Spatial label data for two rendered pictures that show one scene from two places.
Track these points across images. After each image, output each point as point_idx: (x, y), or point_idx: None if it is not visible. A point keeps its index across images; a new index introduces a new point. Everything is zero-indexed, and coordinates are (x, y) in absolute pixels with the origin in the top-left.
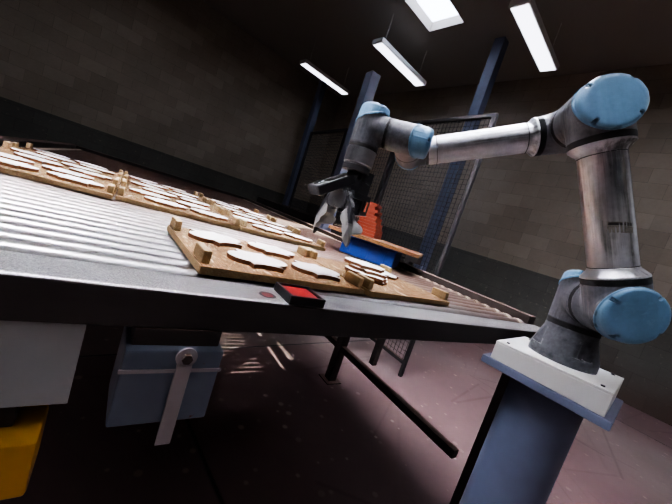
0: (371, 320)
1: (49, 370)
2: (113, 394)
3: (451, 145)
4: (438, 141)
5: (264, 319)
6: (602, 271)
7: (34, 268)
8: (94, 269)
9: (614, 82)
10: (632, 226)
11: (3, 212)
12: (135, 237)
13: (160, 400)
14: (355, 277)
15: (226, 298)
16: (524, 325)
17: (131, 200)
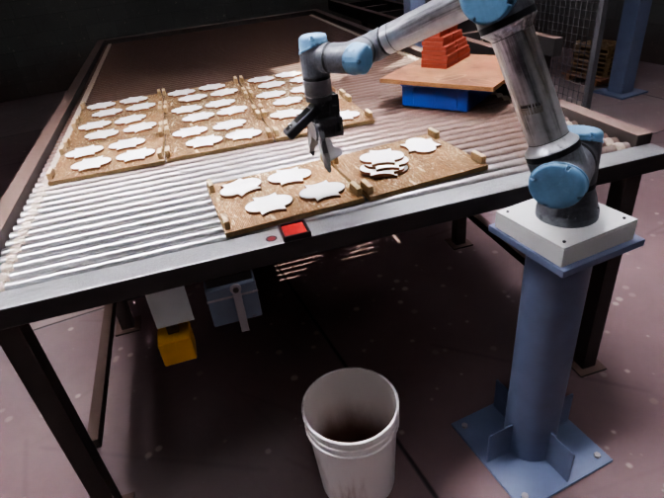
0: (360, 229)
1: (180, 307)
2: (210, 312)
3: (399, 35)
4: (387, 34)
5: (272, 256)
6: (530, 149)
7: (152, 268)
8: (174, 258)
9: None
10: (541, 105)
11: (121, 227)
12: (189, 212)
13: (233, 311)
14: (354, 188)
15: (242, 253)
16: (617, 154)
17: (178, 157)
